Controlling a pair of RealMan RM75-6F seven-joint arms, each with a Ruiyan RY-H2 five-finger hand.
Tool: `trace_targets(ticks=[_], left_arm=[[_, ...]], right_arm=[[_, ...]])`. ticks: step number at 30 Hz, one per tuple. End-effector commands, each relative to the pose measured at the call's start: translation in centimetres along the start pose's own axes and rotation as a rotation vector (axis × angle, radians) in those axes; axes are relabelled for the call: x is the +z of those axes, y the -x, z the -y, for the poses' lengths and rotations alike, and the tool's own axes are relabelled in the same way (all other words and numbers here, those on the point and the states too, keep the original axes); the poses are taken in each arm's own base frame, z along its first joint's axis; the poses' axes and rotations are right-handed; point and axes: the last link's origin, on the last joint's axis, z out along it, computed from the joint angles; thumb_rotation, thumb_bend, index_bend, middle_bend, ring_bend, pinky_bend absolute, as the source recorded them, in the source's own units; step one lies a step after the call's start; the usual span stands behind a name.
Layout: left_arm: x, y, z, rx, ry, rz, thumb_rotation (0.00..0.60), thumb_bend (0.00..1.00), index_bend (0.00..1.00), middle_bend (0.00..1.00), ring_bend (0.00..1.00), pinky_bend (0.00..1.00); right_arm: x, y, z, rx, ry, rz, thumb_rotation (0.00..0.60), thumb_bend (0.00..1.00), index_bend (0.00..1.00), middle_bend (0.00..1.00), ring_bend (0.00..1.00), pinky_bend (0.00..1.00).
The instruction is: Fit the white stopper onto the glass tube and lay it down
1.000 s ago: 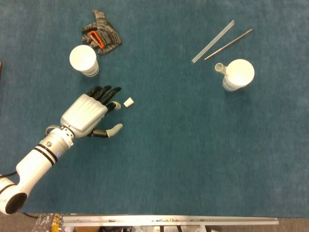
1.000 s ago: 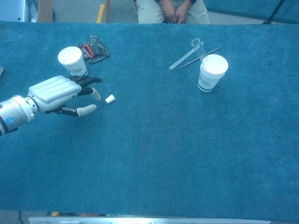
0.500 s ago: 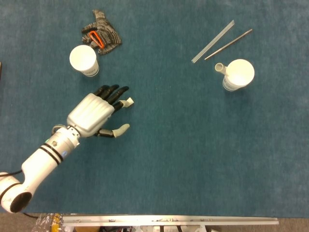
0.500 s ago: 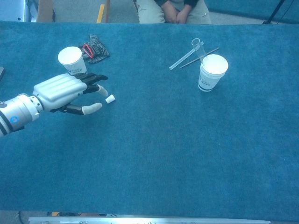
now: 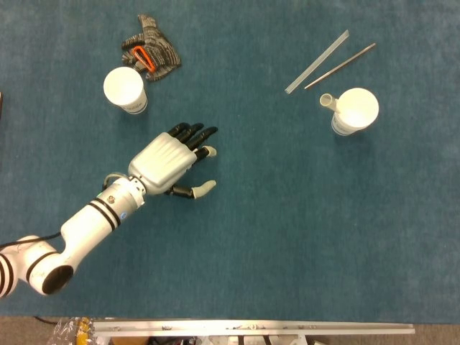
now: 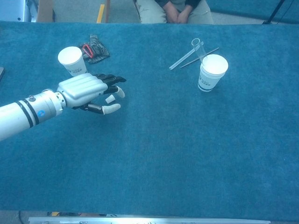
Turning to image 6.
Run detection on seated person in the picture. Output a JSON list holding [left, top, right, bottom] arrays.
[[136, 0, 214, 25]]

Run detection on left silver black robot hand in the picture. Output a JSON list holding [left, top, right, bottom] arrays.
[[57, 73, 127, 116]]

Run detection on aluminium frame rail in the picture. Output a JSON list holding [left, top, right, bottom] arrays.
[[28, 217, 271, 224]]

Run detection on white paper cup blue print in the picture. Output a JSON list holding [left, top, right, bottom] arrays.
[[198, 54, 229, 92], [57, 46, 88, 77]]

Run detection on transparent glass test tube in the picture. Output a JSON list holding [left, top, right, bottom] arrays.
[[191, 38, 207, 60]]

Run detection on orange red plastic clip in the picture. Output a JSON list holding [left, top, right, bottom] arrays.
[[82, 44, 94, 58]]

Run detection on thin dark metal rod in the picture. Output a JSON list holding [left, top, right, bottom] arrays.
[[179, 47, 220, 69]]

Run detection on silver metal cabinet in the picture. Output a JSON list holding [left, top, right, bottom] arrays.
[[0, 0, 38, 23]]

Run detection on wooden post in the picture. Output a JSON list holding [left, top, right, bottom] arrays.
[[105, 0, 111, 23]]

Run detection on black tripod leg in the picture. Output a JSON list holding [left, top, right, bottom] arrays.
[[262, 0, 286, 25]]

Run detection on brown cardboard box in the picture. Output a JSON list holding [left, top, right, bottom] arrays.
[[37, 0, 56, 23]]

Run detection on teal felt table cloth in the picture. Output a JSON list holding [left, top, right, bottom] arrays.
[[0, 20, 299, 221]]

